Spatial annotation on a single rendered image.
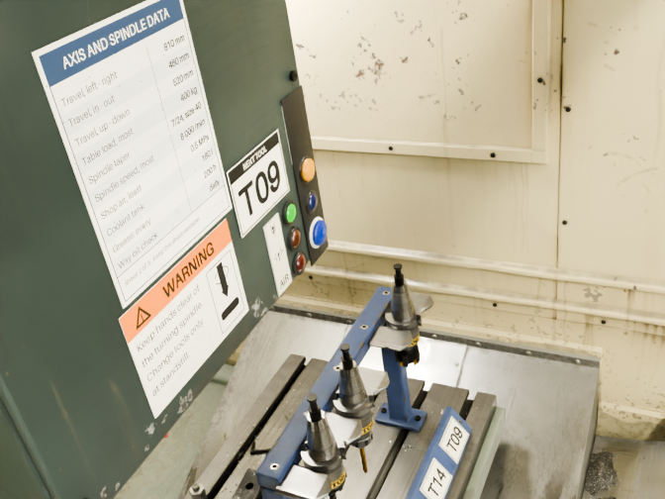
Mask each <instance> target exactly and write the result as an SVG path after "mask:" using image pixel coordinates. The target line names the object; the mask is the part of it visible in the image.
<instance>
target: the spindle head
mask: <svg viewBox="0 0 665 499"><path fill-rule="evenodd" d="M144 1H146V0H0V499H114V497H115V496H116V495H117V494H118V493H119V491H120V490H121V489H122V488H123V487H124V485H125V484H126V483H127V482H128V481H129V479H130V478H131V477H132V476H133V474H134V473H135V472H136V471H137V470H138V468H139V467H140V466H141V465H142V464H143V462H144V461H145V460H146V458H147V457H148V456H149V455H150V454H151V452H152V451H153V450H154V449H155V448H156V446H157V445H158V444H159V443H160V442H161V440H162V439H163V438H164V437H165V435H166V434H167V433H168V432H169V431H170V429H171V428H172V427H173V426H174V425H175V423H176V422H177V421H178V420H179V419H180V417H181V416H182V415H183V414H184V412H185V411H186V410H187V409H188V408H189V406H190V405H191V404H192V403H193V402H194V400H195V399H196V398H197V397H198V395H199V394H200V393H201V392H202V391H203V389H204V388H205V387H206V386H207V385H208V383H209V382H210V381H211V380H212V379H213V377H214V376H215V375H216V374H217V372H218V371H219V370H220V369H221V368H222V366H223V365H224V364H225V363H226V362H227V360H228V359H229V358H230V357H231V355H232V354H233V353H234V352H235V351H236V349H237V348H238V347H239V346H240V344H241V343H242V342H243V341H244V340H245V338H246V337H247V336H248V335H249V333H250V332H251V331H252V330H253V329H254V327H255V326H256V325H257V324H258V323H259V321H260V320H261V319H262V318H263V316H264V315H265V314H266V313H267V312H268V310H269V309H270V308H271V307H272V306H273V304H274V303H275V302H276V301H277V300H278V298H279V297H278V294H277V289H276V285H275V280H274V276H273V271H272V266H271V262H270V257H269V253H268V248H267V244H266V239H265V235H264V231H263V227H264V226H265V225H266V224H267V223H268V222H269V221H270V220H271V219H272V218H273V217H274V216H275V215H276V214H277V213H278V214H279V219H280V224H281V229H282V234H283V239H284V244H285V249H286V253H287V257H288V262H289V267H290V272H291V277H292V281H293V280H294V279H295V278H296V277H297V275H296V274H295V273H294V271H293V268H292V263H293V258H294V255H295V254H296V253H297V252H298V251H303V252H304V254H305V255H306V260H307V262H306V264H307V263H308V262H309V261H310V257H309V251H308V246H307V240H306V235H305V230H304V224H303V219H302V213H301V208H300V203H299V197H298V192H297V186H296V181H295V176H294V170H293V165H292V161H291V155H290V151H289V145H288V140H287V135H286V129H285V124H284V118H283V113H282V108H281V100H283V99H284V98H285V97H286V96H288V95H289V94H290V93H291V92H293V91H294V90H295V89H296V88H298V87H299V86H300V81H299V76H298V70H297V64H296V58H295V53H294V47H293V41H292V35H291V29H290V23H289V17H288V11H287V5H286V0H182V1H183V5H184V9H185V13H186V17H187V21H188V26H189V30H190V34H191V38H192V42H193V46H194V51H195V54H196V58H197V62H198V66H199V70H200V75H201V79H202V83H203V87H204V91H205V95H206V100H207V104H208V108H209V112H210V116H211V120H212V125H213V129H214V133H215V137H216V141H217V145H218V150H219V154H220V158H221V162H222V166H223V170H224V175H225V179H226V182H227V177H226V171H228V170H229V169H230V168H231V167H232V166H233V165H235V164H236V163H237V162H238V161H239V160H241V159H242V158H243V157H244V156H245V155H246V154H248V153H249V152H250V151H251V150H252V149H254V148H255V147H256V146H257V145H258V144H260V143H261V142H262V141H263V140H264V139H265V138H267V137H268V136H269V135H270V134H271V133H272V132H274V131H275V130H276V129H278V133H279V139H280V144H281V148H282V153H283V158H284V164H285V169H286V174H287V179H288V185H289V190H290V191H289V192H288V193H287V194H286V195H285V196H284V197H283V198H282V199H281V200H280V201H279V202H278V203H277V204H276V205H275V206H274V207H273V208H272V209H271V210H270V211H269V212H268V213H267V214H266V215H265V216H264V217H263V218H262V219H261V220H260V221H259V222H258V223H257V224H256V225H255V226H254V227H253V228H252V229H251V230H250V231H249V232H248V233H247V234H246V235H245V236H244V237H243V238H241V237H240V234H239V230H238V222H237V218H236V214H235V210H234V206H233V202H232V197H231V193H230V189H229V185H228V182H227V186H228V190H229V194H230V199H231V203H232V207H233V208H232V209H231V210H230V211H229V212H228V213H227V214H226V215H225V216H224V217H222V218H221V219H220V220H219V221H218V222H217V223H216V224H215V225H214V226H213V227H212V228H211V229H210V230H208V231H207V232H206V233H205V234H204V235H203V236H202V237H201V238H200V239H199V240H198V241H197V242H196V243H194V244H193V245H192V246H191V247H190V248H189V249H188V250H187V251H186V252H185V253H183V254H182V255H181V256H179V257H178V258H177V259H176V260H175V261H174V262H173V263H172V264H171V265H170V266H169V267H168V268H167V269H165V270H164V271H163V272H162V273H161V274H160V275H159V276H158V277H157V278H156V279H155V280H154V281H153V282H152V283H151V284H150V285H149V286H148V287H147V288H146V289H145V290H144V291H143V292H142V293H141V294H140V295H138V296H137V297H136V298H135V299H134V300H133V301H132V302H131V303H130V304H129V305H128V306H127V307H126V308H124V309H123V307H122V304H121V301H120V299H119V296H118V293H117V290H116V287H115V285H114V282H113V279H112V276H111V273H110V271H109V268H108V265H107V262H106V260H105V257H104V255H103V252H102V249H101V247H100V244H99V241H98V238H97V235H96V233H95V230H94V227H93V224H92V221H91V219H90V216H89V213H88V210H87V207H86V205H85V202H84V199H83V196H82V193H81V191H80V188H79V185H78V182H77V180H76V177H75V174H74V171H73V168H72V166H71V163H70V160H69V157H68V154H67V152H66V149H65V146H64V143H63V140H62V138H61V135H60V132H59V129H58V126H57V124H56V121H55V118H54V115H53V112H52V110H51V107H50V104H49V101H48V98H47V95H46V92H45V89H44V87H43V84H42V81H41V78H40V75H39V73H38V70H37V67H36V64H35V61H34V59H33V56H32V52H33V51H35V50H39V49H41V48H43V47H45V46H48V45H50V44H52V43H54V42H57V41H59V40H61V39H63V38H65V37H68V36H70V35H72V34H74V33H76V32H79V31H81V30H83V29H85V28H87V27H90V26H92V25H94V24H96V23H98V22H101V21H103V20H105V19H107V18H109V17H112V16H114V15H116V14H118V13H121V12H123V11H125V10H127V9H129V8H132V7H134V6H136V5H138V4H140V3H142V2H144ZM288 200H293V201H294V202H295V204H296V206H297V217H296V220H295V222H294V223H293V224H292V225H291V226H287V225H285V224H284V222H283V219H282V210H283V207H284V204H285V203H286V202H287V201H288ZM225 219H227V222H228V226H229V230H230V235H231V239H232V243H233V247H234V251H235V255H236V259H237V266H238V270H239V274H240V278H241V282H242V286H243V290H244V294H245V298H246V302H247V306H248V311H247V313H246V314H245V315H244V316H243V317H242V318H241V320H240V321H239V322H238V323H237V324H236V326H235V327H234V328H233V329H232V330H231V331H230V333H229V334H228V335H227V336H226V337H225V338H224V339H223V341H222V342H221V343H220V344H219V345H218V346H217V348H216V349H215V350H214V351H213V352H212V353H211V355H210V356H209V357H208V358H207V359H206V360H205V362H204V363H203V364H202V365H201V366H200V367H199V369H198V370H197V371H196V372H195V373H194V374H193V376H192V377H191V378H190V379H189V380H188V381H187V383H186V384H185V385H184V386H183V387H182V388H181V390H180V391H179V392H178V393H177V394H176V395H175V397H174V398H173V399H172V400H171V401H170V402H169V403H168V405H167V406H166V407H165V408H164V409H163V410H162V412H161V413H160V414H159V415H158V416H157V417H156V419H154V417H153V414H152V411H151V408H150V406H149V403H148V400H147V397H146V395H145V392H144V389H143V385H142V382H141V379H140V377H139V374H138V371H137V368H136V366H135V363H134V360H133V357H132V355H131V352H130V349H129V346H128V344H127V341H126V338H125V336H124V333H123V330H122V327H121V325H120V322H119V318H120V317H122V316H123V315H124V314H125V313H126V312H127V311H128V310H129V309H130V308H131V307H132V306H133V305H134V304H135V303H136V302H138V301H139V300H140V299H141V298H142V297H143V296H144V295H145V294H146V292H147V291H148V290H149V289H150V288H151V287H153V286H154V285H155V284H156V283H157V282H158V281H159V280H160V279H161V278H162V277H163V276H164V275H165V274H166V273H167V272H169V271H170V270H171V269H172V268H173V267H174V266H175V265H176V264H177V263H178V262H179V261H180V260H181V259H182V258H183V257H185V256H186V255H187V254H188V253H189V252H190V251H191V250H192V249H193V248H194V247H195V246H197V245H198V244H199V243H201V242H202V241H203V240H204V239H205V238H206V237H207V236H208V235H209V234H210V233H211V232H212V231H213V230H214V229H215V228H217V227H218V226H219V225H220V224H221V223H222V222H223V221H224V220H225ZM294 226H297V227H299V228H300V230H301V233H302V240H301V244H300V246H299V248H298V249H297V250H295V251H293V250H290V249H289V247H288V244H287V238H288V234H289V231H290V230H291V228H292V227H294Z"/></svg>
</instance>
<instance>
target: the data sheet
mask: <svg viewBox="0 0 665 499"><path fill-rule="evenodd" d="M32 56H33V59H34V61H35V64H36V67H37V70H38V73H39V75H40V78H41V81H42V84H43V87H44V89H45V92H46V95H47V99H48V101H49V104H50V107H51V110H52V112H53V115H54V118H55V121H56V124H57V126H58V129H59V132H60V135H61V138H62V140H63V143H64V146H65V149H66V152H67V154H68V157H69V160H70V163H71V166H72V168H73V171H74V174H75V177H76V180H77V182H78V185H79V188H80V191H81V193H82V196H83V199H84V202H85V205H86V207H87V210H88V213H89V216H90V219H91V221H92V224H93V227H94V230H95V233H96V235H97V238H98V241H99V244H100V247H101V249H102V252H103V255H104V257H105V260H106V262H107V265H108V268H109V271H110V273H111V276H112V279H113V282H114V285H115V287H116V290H117V293H118V296H119V299H120V301H121V304H122V307H123V309H124V308H126V307H127V306H128V305H129V304H130V303H131V302H132V301H133V300H134V299H135V298H136V297H137V296H138V295H140V294H141V293H142V292H143V291H144V290H145V289H146V288H147V287H148V286H149V285H150V284H151V283H152V282H153V281H154V280H155V279H156V278H157V277H158V276H159V275H160V274H161V273H162V272H163V271H164V270H165V269H167V268H168V267H169V266H170V265H171V264H172V263H173V262H174V261H175V260H176V259H177V258H178V257H179V256H181V255H182V254H183V253H185V252H186V251H187V250H188V249H189V248H190V247H191V246H192V245H193V244H194V243H196V242H197V241H198V240H199V239H200V238H201V237H202V236H203V235H204V234H205V233H206V232H207V231H208V230H210V229H211V228H212V227H213V226H214V225H215V224H216V223H217V222H218V221H219V220H220V219H221V218H222V217H224V216H225V215H226V214H227V213H228V212H229V211H230V210H231V209H232V208H233V207H232V203H231V199H230V194H229V190H228V186H227V182H226V179H225V175H224V170H223V166H222V162H221V158H220V154H219V150H218V145H217V141H216V137H215V133H214V129H213V125H212V120H211V116H210V112H209V108H208V104H207V100H206V95H205V91H204V87H203V83H202V79H201V75H200V70H199V66H198V62H197V58H196V54H195V51H194V46H193V42H192V38H191V34H190V30H189V26H188V21H187V17H186V13H185V9H184V5H183V1H182V0H146V1H144V2H142V3H140V4H138V5H136V6H134V7H132V8H129V9H127V10H125V11H123V12H121V13H118V14H116V15H114V16H112V17H109V18H107V19H105V20H103V21H101V22H98V23H96V24H94V25H92V26H90V27H87V28H85V29H83V30H81V31H79V32H76V33H74V34H72V35H70V36H68V37H65V38H63V39H61V40H59V41H57V42H54V43H52V44H50V45H48V46H45V47H43V48H41V49H39V50H35V51H33V52H32Z"/></svg>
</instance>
